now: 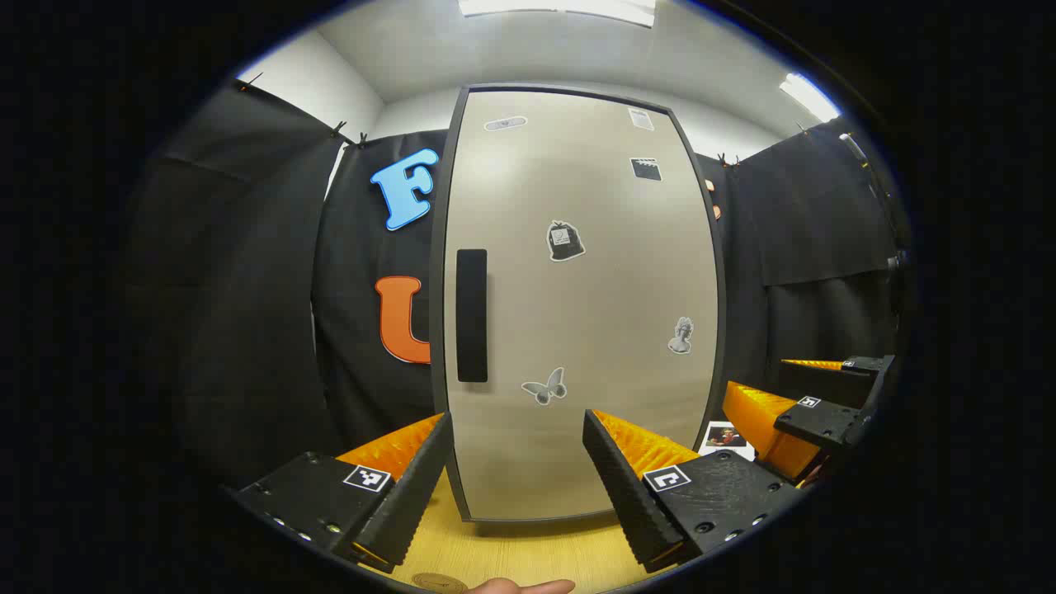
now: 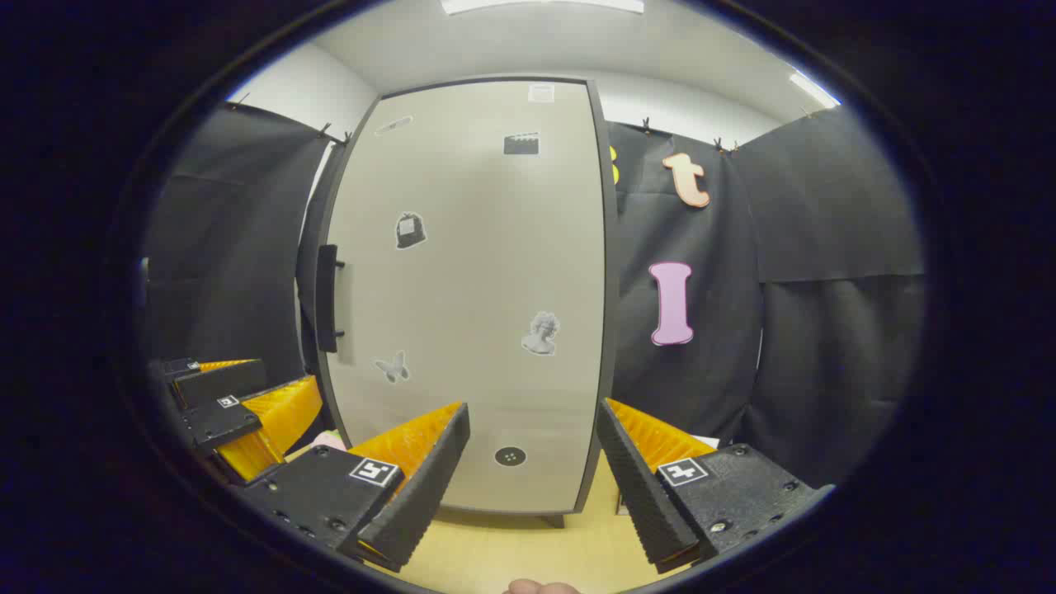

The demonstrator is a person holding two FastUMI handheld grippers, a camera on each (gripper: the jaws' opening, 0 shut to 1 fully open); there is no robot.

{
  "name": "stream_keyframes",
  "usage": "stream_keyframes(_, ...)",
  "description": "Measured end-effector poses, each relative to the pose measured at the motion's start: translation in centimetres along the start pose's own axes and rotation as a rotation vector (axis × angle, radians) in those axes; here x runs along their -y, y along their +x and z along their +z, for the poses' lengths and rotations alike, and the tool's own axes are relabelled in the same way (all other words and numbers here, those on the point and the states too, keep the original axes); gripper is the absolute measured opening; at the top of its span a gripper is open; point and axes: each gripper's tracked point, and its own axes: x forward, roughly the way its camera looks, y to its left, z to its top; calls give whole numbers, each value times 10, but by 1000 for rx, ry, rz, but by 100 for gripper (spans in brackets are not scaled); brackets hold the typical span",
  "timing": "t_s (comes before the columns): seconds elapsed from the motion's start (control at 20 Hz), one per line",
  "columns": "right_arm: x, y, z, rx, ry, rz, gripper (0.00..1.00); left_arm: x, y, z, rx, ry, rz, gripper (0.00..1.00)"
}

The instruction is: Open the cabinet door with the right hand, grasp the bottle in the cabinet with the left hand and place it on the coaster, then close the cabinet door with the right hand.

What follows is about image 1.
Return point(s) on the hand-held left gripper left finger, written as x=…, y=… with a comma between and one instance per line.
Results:
x=412, y=503

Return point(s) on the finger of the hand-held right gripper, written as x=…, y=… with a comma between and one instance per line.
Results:
x=821, y=422
x=862, y=365

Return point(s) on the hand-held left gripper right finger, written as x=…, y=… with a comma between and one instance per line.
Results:
x=627, y=495

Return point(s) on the round wooden coaster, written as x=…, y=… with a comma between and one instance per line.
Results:
x=437, y=584

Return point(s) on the white book with portrait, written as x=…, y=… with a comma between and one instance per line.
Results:
x=726, y=437

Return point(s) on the black backdrop cloth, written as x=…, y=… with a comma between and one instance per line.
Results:
x=247, y=313

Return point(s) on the long ceiling light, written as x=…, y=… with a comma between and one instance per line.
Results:
x=810, y=97
x=561, y=8

